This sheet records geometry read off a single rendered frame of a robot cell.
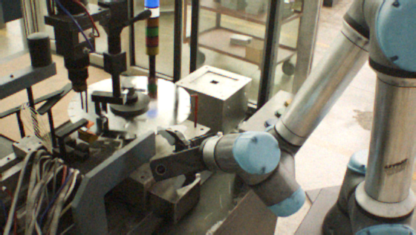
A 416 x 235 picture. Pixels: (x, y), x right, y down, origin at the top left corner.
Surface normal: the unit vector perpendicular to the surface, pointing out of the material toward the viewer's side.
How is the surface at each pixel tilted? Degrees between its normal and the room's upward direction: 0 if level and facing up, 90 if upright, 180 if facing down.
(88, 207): 90
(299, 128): 88
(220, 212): 0
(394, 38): 83
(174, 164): 60
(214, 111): 90
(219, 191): 0
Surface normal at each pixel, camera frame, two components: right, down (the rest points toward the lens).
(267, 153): 0.54, -0.09
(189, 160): 0.05, 0.01
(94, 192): 0.84, 0.31
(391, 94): -0.67, 0.43
